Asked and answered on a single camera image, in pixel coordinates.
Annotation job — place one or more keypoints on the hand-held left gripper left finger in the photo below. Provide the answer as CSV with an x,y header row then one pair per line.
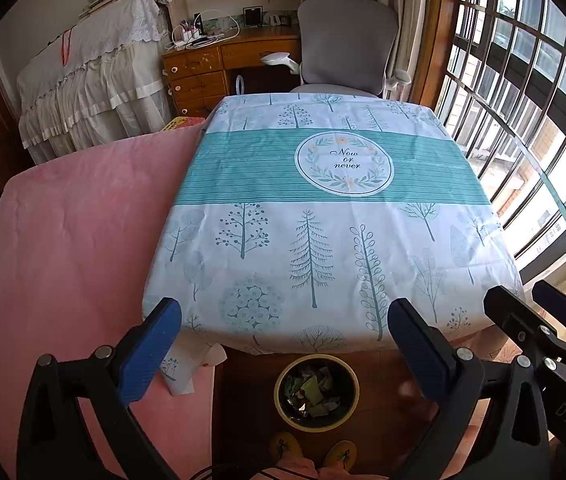
x,y
150,350

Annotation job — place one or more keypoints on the yellow-rimmed waste bin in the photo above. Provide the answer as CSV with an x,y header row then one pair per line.
x,y
353,400

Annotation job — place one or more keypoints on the white lace furniture cover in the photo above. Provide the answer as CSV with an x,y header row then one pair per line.
x,y
98,70

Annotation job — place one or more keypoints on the grey office chair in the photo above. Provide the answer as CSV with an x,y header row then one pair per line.
x,y
348,35

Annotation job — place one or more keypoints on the beige curtain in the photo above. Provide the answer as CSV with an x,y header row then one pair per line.
x,y
410,25

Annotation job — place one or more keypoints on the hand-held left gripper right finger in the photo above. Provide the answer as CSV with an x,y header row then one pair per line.
x,y
420,350

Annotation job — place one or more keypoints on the person's pink pants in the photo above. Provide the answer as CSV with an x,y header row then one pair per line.
x,y
288,471

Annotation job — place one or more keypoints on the yellow slipper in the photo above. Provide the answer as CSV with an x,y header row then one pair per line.
x,y
285,446
340,455

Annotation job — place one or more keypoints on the tree-print tablecloth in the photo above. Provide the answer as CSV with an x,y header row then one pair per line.
x,y
273,240

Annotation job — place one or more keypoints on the metal window grille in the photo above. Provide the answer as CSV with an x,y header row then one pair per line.
x,y
523,85

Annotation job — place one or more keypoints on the black picture frame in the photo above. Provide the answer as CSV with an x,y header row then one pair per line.
x,y
253,16

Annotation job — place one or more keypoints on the wooden desk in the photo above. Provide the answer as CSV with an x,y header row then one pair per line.
x,y
198,75

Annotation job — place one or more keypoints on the pink bedsheet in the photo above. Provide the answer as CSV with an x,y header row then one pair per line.
x,y
73,240

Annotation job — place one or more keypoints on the yellow box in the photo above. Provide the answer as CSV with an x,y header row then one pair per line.
x,y
183,124

